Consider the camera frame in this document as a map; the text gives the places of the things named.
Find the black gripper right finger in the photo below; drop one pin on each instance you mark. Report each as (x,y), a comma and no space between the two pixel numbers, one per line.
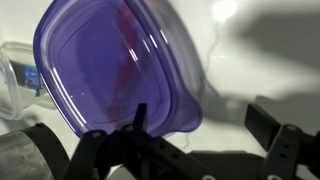
(261,126)

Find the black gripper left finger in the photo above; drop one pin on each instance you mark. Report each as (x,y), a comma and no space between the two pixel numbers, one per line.
(140,116)

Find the purple translucent plastic lid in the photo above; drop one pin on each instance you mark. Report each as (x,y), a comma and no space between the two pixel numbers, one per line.
(90,66)

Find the blue toothpaste tube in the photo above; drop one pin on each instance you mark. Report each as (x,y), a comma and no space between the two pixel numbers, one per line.
(32,80)

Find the steel utensil holder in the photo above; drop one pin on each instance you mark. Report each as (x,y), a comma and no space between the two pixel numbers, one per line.
(23,156)

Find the small clear plastic container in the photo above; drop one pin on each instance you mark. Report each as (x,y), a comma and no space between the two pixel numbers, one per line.
(13,56)

